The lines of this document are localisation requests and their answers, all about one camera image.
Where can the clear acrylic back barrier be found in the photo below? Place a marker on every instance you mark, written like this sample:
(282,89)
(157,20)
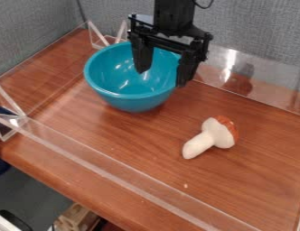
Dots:
(262,80)

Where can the black white object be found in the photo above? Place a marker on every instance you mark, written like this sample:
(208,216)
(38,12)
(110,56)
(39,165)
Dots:
(11,223)

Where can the clear acrylic left barrier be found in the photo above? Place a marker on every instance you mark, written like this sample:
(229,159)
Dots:
(51,65)

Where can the clear acrylic front barrier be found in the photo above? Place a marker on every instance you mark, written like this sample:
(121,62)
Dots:
(117,161)

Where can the white brown toy mushroom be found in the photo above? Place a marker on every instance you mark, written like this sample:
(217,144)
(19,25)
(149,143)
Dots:
(218,132)

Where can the clear acrylic barrier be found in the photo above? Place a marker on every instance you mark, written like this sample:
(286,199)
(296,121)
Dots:
(51,65)
(117,161)
(262,80)

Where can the blue plastic bowl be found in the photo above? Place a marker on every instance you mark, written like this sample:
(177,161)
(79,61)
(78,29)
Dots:
(127,90)

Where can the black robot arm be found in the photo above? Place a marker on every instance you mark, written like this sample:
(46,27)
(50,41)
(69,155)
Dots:
(177,6)

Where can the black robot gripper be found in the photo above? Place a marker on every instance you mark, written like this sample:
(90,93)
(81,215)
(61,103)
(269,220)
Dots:
(170,31)

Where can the light wooden block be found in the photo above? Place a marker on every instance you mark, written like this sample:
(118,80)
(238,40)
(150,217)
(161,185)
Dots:
(77,219)

